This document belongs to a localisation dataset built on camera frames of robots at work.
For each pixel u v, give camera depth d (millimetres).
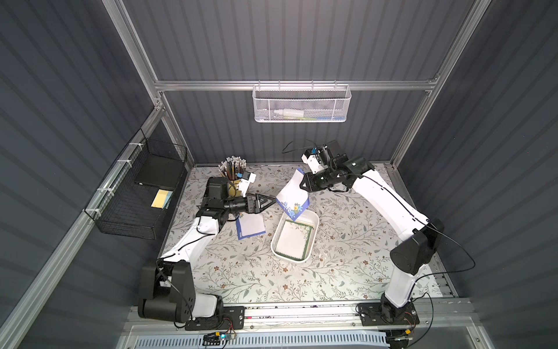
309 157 713
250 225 944
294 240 914
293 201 808
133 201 726
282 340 765
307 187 682
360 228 962
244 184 736
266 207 720
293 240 914
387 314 656
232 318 728
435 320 721
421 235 455
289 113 931
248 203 693
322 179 667
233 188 694
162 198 750
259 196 706
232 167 965
